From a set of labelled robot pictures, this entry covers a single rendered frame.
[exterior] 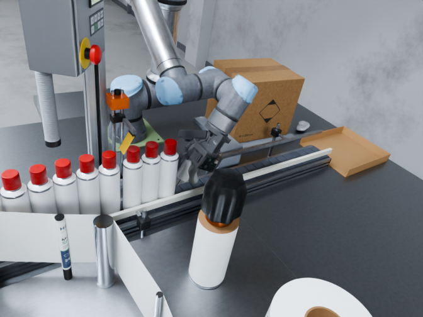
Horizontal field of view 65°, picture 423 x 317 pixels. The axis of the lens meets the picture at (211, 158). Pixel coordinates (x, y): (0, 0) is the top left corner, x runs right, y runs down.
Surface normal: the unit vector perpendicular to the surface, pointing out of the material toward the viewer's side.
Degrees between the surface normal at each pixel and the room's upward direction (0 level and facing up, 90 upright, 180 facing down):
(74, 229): 90
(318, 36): 90
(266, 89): 90
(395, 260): 0
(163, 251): 0
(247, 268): 0
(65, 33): 90
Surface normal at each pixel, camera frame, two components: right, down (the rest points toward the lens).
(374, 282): 0.15, -0.81
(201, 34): 0.53, 0.55
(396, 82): -0.83, 0.20
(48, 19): -0.03, 0.57
